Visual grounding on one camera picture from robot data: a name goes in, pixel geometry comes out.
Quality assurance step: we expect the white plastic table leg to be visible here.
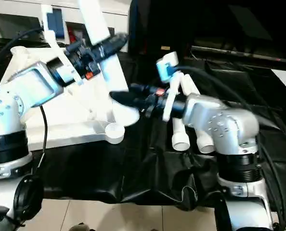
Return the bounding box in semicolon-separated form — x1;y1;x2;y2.
77;0;141;128
171;73;191;152
185;73;215;154

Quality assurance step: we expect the white plastic table top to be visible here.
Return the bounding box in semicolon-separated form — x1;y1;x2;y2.
0;45;126;151

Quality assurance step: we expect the white glass-door cabinet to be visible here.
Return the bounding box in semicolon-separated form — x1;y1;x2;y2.
0;0;129;52

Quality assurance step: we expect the black case with gold label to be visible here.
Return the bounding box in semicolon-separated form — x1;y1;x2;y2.
128;0;194;58

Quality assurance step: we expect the black work mat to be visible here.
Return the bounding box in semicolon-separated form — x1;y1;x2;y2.
0;36;286;207

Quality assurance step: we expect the dark metal rod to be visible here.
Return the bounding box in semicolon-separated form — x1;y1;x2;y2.
191;45;286;65

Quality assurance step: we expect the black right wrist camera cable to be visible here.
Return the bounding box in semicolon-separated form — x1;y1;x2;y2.
168;65;286;231

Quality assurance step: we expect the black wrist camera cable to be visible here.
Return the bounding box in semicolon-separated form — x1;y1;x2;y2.
168;65;286;231
0;26;49;170

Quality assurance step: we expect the black left wrist camera cable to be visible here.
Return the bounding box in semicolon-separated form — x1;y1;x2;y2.
0;26;49;170

